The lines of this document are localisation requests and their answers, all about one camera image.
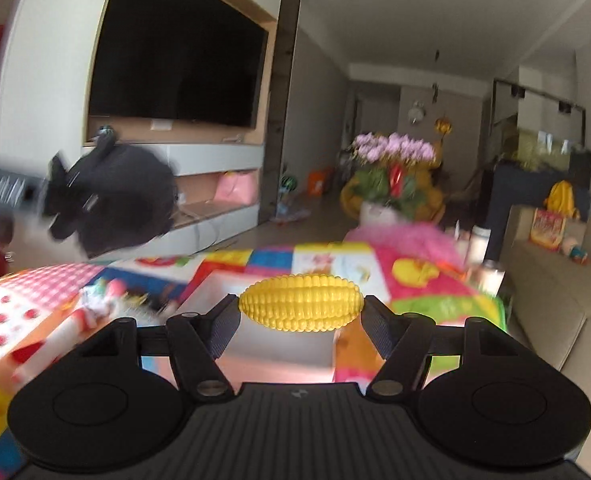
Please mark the pink paper bag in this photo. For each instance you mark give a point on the pink paper bag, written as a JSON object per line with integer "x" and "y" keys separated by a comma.
{"x": 235, "y": 187}

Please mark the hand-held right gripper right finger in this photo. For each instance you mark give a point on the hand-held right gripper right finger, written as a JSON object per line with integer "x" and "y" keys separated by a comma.
{"x": 375, "y": 331}

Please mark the dark aquarium cabinet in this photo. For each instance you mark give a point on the dark aquarium cabinet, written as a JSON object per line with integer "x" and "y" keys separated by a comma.
{"x": 520, "y": 200}

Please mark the colourful cartoon play mat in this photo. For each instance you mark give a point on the colourful cartoon play mat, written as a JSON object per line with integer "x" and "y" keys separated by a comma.
{"x": 415, "y": 280}

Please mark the small colourful toy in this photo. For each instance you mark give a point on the small colourful toy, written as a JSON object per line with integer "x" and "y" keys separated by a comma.
{"x": 103, "y": 295}

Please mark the white wooden television cabinet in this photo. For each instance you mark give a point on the white wooden television cabinet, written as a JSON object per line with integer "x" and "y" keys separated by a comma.
{"x": 215, "y": 152}

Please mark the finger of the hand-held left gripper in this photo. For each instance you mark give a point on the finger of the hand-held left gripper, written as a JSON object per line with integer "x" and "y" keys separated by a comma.
{"x": 63, "y": 220}
{"x": 60, "y": 172}

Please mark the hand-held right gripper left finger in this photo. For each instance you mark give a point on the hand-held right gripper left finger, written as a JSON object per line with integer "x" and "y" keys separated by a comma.
{"x": 223, "y": 329}

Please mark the beige sofa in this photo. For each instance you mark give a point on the beige sofa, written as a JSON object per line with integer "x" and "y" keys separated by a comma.
{"x": 565, "y": 310}

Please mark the pink cloth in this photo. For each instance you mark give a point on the pink cloth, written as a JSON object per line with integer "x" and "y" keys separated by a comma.
{"x": 405, "y": 245}

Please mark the toys on sofa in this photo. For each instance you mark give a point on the toys on sofa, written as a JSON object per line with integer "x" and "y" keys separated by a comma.
{"x": 575, "y": 251}

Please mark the pink cardboard box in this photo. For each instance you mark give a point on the pink cardboard box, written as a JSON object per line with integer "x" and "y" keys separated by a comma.
{"x": 295, "y": 350}

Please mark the red white toy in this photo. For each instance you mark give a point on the red white toy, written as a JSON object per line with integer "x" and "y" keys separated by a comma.
{"x": 50, "y": 345}

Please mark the glass jar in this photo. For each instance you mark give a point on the glass jar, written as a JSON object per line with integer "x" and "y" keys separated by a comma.
{"x": 491, "y": 277}

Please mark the black television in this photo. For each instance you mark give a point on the black television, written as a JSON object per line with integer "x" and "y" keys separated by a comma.
{"x": 175, "y": 50}

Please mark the yellow corn toy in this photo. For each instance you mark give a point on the yellow corn toy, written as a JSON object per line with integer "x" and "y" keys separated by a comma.
{"x": 300, "y": 302}

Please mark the watermelon ball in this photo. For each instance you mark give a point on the watermelon ball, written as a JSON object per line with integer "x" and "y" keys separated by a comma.
{"x": 289, "y": 183}

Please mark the yellow backpack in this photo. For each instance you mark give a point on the yellow backpack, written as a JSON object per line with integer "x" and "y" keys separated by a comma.
{"x": 561, "y": 199}

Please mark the glass aquarium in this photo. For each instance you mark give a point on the glass aquarium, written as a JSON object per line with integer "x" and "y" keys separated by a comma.
{"x": 535, "y": 125}

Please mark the red printed gift bag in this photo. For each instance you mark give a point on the red printed gift bag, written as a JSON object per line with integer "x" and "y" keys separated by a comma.
{"x": 548, "y": 230}

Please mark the black plush toy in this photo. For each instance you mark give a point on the black plush toy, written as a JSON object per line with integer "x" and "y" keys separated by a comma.
{"x": 125, "y": 195}

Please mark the pink orchid plant in pot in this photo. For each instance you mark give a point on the pink orchid plant in pot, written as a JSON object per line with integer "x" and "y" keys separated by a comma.
{"x": 393, "y": 170}

